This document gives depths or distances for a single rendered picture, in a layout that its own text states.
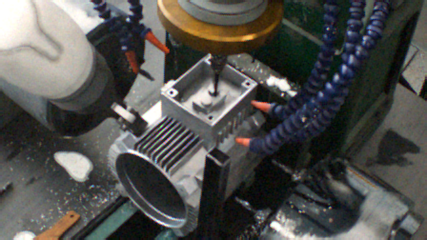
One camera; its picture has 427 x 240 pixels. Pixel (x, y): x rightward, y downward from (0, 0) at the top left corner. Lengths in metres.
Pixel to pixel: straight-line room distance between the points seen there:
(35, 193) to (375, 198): 0.71
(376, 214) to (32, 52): 0.53
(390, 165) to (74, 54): 0.91
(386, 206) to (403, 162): 0.55
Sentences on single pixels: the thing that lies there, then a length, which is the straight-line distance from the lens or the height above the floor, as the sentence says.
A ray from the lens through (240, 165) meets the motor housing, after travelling 1.19.
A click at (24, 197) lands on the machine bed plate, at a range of 1.45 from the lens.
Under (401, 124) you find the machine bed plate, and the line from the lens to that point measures 1.66.
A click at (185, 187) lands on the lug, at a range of 1.10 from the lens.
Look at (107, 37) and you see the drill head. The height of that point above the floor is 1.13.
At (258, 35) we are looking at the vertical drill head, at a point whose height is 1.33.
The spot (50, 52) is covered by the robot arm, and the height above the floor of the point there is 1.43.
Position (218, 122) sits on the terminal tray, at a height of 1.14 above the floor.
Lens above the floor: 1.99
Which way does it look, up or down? 50 degrees down
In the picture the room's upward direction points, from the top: 3 degrees clockwise
